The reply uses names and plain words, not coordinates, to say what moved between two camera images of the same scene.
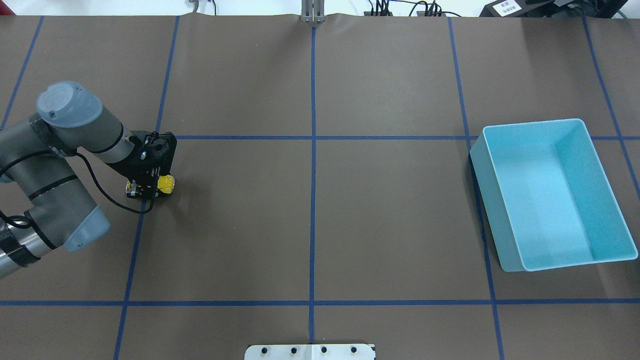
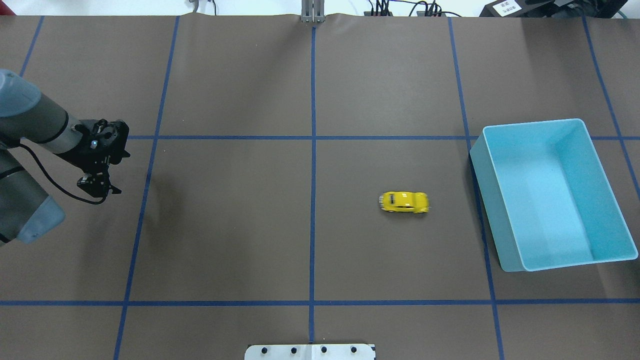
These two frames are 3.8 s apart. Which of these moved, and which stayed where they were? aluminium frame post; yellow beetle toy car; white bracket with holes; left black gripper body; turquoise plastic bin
Moved: left black gripper body; yellow beetle toy car
Stayed: aluminium frame post; turquoise plastic bin; white bracket with holes
